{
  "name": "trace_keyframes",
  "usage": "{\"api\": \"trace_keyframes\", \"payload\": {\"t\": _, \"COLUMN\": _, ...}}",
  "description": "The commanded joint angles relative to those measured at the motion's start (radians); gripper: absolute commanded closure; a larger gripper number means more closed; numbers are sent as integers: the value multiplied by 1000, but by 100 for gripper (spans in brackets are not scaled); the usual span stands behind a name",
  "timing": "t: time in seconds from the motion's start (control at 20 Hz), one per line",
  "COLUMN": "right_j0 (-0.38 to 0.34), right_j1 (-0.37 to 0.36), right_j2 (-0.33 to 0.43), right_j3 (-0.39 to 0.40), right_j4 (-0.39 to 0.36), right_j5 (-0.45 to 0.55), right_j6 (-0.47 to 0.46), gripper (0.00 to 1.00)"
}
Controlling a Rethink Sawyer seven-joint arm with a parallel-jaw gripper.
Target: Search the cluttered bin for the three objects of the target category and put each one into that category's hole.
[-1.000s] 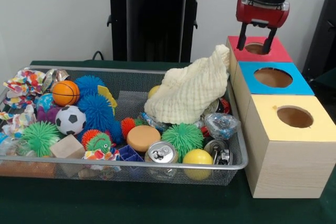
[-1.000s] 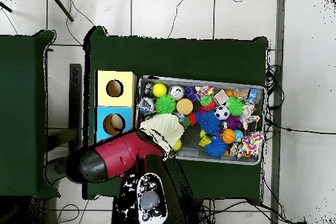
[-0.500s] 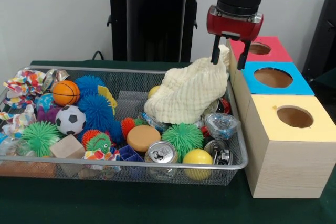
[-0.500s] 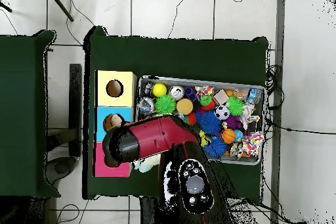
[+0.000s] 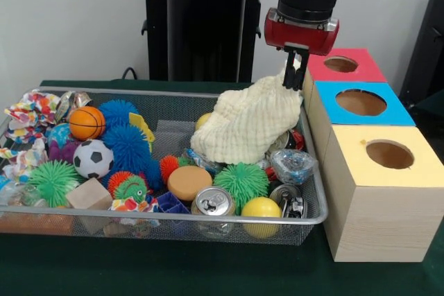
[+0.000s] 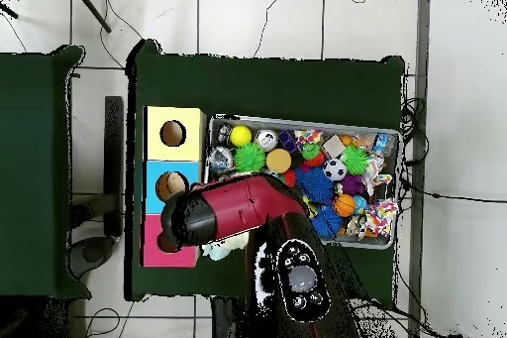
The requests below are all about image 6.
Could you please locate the multicoloured spiky caterpillar toy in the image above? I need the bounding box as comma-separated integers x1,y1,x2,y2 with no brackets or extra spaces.
298,141,327,170

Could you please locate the cream and mint cloth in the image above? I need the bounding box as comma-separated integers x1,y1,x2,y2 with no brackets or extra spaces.
201,232,251,262

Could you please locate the wooden box with three holes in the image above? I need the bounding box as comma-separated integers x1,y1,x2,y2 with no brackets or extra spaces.
140,105,208,269

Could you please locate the large green spiky ball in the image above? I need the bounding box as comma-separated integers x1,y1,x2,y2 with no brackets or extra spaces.
233,142,267,173

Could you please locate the round orange sponge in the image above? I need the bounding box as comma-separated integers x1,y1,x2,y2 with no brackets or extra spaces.
265,148,293,174

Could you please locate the silver top drink can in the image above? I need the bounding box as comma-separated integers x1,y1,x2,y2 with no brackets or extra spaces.
254,128,279,152

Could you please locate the yellow ball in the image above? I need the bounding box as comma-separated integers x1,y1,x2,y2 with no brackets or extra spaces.
229,124,254,148

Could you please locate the blue spiky toy with eyes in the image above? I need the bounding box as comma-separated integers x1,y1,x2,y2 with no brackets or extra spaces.
295,166,336,204

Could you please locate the black and white soccer ball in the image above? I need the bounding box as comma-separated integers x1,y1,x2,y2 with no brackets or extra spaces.
322,158,349,181

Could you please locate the dark green tablecloth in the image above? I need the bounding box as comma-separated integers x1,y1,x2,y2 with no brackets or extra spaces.
124,38,406,302
0,45,93,300

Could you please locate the blue spiky rubber ball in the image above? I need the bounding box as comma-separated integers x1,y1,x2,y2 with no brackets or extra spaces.
310,204,345,239

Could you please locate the orange toy basketball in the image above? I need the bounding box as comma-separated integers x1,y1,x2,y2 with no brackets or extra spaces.
332,193,356,218

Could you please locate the black monitor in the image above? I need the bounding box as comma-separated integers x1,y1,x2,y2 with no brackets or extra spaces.
66,95,125,281

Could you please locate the black tripod leg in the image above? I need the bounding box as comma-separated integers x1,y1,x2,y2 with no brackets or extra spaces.
70,0,113,34

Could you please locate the silver wire mesh bin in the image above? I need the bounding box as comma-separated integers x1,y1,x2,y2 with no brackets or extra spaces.
199,112,403,251

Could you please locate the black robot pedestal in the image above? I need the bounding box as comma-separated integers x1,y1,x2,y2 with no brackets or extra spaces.
211,296,251,338

